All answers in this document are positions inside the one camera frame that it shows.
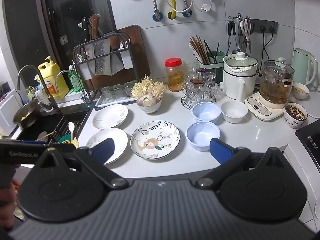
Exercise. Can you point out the small steel faucet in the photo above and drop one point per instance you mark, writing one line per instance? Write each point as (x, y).
(75, 73)

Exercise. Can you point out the black wall power strip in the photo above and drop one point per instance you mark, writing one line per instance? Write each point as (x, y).
(267, 26)

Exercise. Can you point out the white drain tray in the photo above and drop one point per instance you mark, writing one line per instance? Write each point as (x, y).
(107, 103)

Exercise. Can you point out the black chopsticks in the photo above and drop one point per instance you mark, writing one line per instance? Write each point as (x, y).
(213, 52)

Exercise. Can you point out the steel cleaver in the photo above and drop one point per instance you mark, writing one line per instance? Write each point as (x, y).
(101, 55)

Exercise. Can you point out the yellow detergent bottle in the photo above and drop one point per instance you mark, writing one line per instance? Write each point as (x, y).
(52, 80)

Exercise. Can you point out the floral patterned plate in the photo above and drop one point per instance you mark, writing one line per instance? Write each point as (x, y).
(155, 140)

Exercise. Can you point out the person's left hand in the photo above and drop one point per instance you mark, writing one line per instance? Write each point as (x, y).
(6, 202)

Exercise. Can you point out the hanging utensil stand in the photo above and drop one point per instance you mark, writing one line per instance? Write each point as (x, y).
(238, 33)

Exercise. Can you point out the garlic bulb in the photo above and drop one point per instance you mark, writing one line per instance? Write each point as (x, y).
(147, 101)

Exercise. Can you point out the white spoon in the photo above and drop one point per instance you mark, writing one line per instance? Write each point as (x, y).
(71, 127)

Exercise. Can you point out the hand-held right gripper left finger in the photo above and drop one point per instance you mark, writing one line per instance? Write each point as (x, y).
(105, 151)

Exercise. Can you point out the black kitchen sink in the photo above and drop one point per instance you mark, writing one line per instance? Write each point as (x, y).
(52, 127)

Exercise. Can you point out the yellow green sponge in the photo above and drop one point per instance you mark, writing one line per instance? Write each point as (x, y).
(67, 140)

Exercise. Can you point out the steel pot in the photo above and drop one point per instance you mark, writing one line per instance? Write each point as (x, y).
(25, 115)

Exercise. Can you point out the cluster of glass cups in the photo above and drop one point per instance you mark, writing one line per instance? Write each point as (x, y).
(202, 85)

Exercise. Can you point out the red lid plastic jar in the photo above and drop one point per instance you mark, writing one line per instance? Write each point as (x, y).
(175, 76)

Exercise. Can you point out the white ceramic bowl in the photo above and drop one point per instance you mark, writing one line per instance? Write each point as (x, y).
(233, 111)

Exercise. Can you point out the clear drinking glass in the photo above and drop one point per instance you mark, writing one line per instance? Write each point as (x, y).
(117, 90)
(106, 93)
(128, 88)

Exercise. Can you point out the black knife rack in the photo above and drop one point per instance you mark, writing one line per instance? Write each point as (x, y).
(82, 65)

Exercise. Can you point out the green dish soap bottle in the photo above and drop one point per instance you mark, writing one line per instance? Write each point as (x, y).
(74, 80)

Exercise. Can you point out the black induction cooker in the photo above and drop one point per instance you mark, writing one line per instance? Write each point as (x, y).
(310, 140)

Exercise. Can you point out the white leaf print plate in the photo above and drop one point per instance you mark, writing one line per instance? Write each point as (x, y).
(110, 116)
(105, 136)

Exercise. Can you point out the white cutlery caddy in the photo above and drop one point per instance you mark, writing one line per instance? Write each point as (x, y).
(125, 56)

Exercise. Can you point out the mint green electric kettle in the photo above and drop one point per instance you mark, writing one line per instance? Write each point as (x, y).
(303, 65)

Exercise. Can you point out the white bowl holding mushrooms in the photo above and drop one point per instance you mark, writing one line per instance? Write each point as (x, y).
(151, 108)

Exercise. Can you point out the dark window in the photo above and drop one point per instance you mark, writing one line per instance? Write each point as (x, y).
(75, 15)

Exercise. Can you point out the white plastic bin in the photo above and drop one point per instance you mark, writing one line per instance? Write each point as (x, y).
(7, 115)

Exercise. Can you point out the tall steel faucet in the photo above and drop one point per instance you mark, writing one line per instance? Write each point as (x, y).
(48, 97)

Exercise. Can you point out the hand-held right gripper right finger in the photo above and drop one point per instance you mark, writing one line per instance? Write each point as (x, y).
(220, 152)

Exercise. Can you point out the glass kettle on cream base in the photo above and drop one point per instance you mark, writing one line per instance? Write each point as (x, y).
(273, 87)

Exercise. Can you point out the kitchen scissors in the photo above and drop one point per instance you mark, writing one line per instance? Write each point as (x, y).
(246, 31)

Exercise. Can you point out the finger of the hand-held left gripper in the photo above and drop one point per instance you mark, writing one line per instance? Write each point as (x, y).
(65, 146)

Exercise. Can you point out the pale blue plastic bowl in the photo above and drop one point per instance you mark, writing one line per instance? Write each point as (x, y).
(202, 136)
(206, 111)

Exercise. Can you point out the patterned bowl with dark food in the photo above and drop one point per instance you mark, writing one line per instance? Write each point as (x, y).
(295, 116)

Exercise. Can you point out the bundle of wooden chopsticks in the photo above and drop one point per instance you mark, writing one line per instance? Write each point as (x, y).
(198, 50)

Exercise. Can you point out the white electric cooking pot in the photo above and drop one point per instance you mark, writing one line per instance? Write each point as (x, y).
(240, 80)

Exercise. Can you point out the blue pipe flange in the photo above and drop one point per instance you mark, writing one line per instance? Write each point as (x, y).
(187, 12)
(158, 16)

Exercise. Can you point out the small white cup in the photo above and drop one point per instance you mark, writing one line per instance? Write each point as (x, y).
(301, 90)

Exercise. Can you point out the wooden cutting board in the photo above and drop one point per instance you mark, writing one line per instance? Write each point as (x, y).
(140, 55)

